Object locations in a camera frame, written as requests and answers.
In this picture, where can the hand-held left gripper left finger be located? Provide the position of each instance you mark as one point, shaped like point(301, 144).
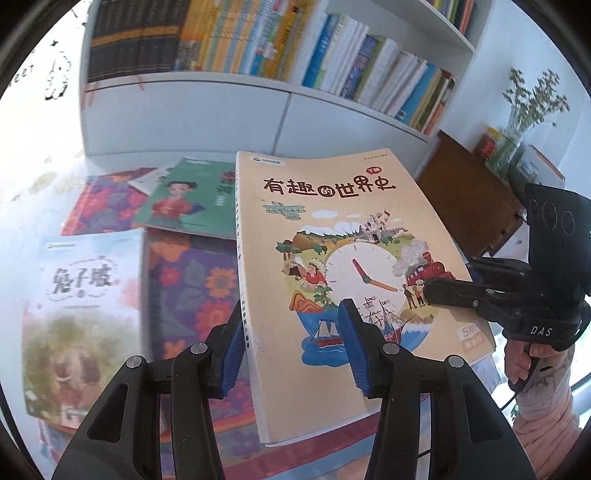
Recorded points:
point(231, 364)

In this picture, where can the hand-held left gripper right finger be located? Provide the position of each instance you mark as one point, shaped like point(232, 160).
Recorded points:
point(355, 346)

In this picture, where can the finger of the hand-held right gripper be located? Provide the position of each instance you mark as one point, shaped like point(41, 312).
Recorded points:
point(503, 270)
point(461, 295)

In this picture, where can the beige clock cover book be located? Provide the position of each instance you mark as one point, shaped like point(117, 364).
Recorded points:
point(300, 221)

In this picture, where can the white book brown picture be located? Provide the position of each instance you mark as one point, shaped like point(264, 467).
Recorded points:
point(83, 314)

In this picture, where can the teal girl cover book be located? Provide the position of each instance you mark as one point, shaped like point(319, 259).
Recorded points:
point(194, 207)

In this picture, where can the person's right forearm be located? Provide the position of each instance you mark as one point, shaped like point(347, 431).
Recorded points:
point(549, 415)

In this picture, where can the row of white blue books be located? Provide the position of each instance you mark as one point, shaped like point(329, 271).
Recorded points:
point(369, 64)

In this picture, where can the small row of colourful books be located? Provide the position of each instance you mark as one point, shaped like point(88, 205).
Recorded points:
point(455, 14)

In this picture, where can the row of yellow spined books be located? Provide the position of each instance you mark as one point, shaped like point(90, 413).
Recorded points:
point(240, 37)

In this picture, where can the row of black books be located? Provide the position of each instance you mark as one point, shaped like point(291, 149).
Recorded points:
point(134, 41)

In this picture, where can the person's right hand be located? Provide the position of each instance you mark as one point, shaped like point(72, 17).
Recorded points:
point(517, 364)

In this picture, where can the brown wooden cabinet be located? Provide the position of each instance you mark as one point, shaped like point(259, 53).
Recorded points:
point(461, 198)

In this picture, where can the purple floral blanket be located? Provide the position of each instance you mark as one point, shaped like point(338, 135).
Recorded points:
point(194, 277)

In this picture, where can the white box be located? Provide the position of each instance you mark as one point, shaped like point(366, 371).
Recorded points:
point(545, 161)

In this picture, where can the red box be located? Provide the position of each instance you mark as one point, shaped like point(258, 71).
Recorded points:
point(487, 145)

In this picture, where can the glass vase with plant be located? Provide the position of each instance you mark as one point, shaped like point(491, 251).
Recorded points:
point(510, 138)

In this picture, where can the white cartoon picture book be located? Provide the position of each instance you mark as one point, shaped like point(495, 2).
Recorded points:
point(150, 182)

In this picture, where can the white bookshelf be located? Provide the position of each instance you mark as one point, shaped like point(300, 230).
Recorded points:
point(184, 120)

